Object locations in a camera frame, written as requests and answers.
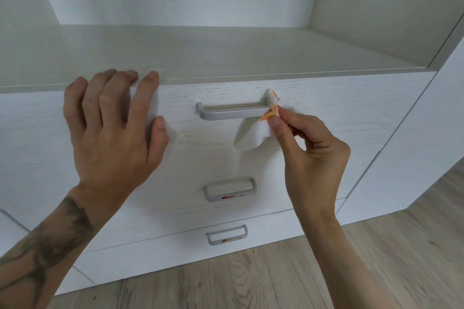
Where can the white cabinet door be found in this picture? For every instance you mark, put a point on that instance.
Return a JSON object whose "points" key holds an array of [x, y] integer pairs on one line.
{"points": [[406, 174], [11, 232]]}

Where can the person's right forearm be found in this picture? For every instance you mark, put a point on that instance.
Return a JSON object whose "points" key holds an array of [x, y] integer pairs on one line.
{"points": [[344, 269]]}

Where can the white stained wipe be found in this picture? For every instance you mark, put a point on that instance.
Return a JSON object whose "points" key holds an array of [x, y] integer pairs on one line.
{"points": [[253, 138]]}

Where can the person's left hand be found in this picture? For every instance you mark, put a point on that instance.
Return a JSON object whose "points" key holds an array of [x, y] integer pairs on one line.
{"points": [[108, 153]]}

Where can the white wooden cabinet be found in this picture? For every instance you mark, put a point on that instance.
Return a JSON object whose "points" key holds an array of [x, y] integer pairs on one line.
{"points": [[217, 51]]}

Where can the person's right hand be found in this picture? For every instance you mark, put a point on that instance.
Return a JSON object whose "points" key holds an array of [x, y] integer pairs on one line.
{"points": [[315, 174]]}

